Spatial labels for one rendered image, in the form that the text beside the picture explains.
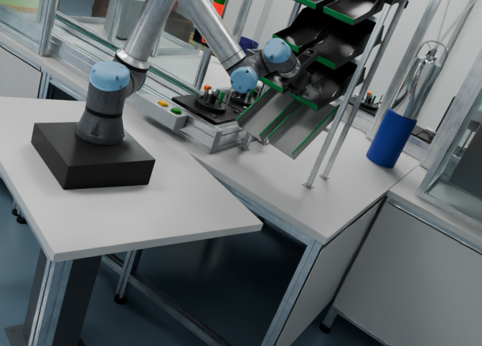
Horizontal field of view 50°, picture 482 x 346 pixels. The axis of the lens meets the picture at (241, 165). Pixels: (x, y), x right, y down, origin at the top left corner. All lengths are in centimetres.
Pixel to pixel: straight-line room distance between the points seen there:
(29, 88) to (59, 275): 141
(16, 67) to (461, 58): 404
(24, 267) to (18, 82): 87
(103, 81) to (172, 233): 50
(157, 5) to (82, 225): 71
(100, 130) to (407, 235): 147
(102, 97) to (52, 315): 64
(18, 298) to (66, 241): 113
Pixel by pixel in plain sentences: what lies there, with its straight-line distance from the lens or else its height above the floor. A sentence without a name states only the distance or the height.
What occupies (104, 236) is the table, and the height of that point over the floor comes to 86.
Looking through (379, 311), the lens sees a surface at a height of 29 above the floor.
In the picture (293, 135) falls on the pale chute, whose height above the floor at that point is 105.
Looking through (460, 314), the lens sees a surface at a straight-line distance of 260.
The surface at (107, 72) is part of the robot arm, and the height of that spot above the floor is 116.
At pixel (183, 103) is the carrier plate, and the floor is 97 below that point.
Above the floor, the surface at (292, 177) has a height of 86.
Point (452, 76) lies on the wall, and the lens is 547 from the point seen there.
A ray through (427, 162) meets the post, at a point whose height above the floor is 89.
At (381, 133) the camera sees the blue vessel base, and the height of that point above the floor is 101.
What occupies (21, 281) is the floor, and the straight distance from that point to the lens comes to 256.
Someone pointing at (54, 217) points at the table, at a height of 86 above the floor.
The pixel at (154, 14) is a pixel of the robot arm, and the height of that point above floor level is 135.
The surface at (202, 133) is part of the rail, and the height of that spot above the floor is 92.
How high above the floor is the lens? 167
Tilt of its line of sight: 23 degrees down
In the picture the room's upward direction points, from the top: 21 degrees clockwise
